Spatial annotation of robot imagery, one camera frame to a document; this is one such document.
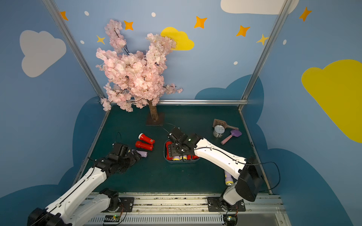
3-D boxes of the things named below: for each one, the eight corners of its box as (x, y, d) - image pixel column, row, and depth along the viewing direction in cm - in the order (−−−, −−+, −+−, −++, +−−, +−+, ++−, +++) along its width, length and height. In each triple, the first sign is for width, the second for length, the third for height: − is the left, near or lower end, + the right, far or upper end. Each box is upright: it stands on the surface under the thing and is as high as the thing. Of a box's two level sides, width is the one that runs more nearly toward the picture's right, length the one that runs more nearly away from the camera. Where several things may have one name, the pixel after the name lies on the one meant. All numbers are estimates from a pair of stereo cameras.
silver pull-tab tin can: (210, 133, 104) (211, 130, 101) (216, 126, 109) (217, 123, 106) (219, 139, 101) (220, 136, 98) (225, 131, 106) (226, 128, 103)
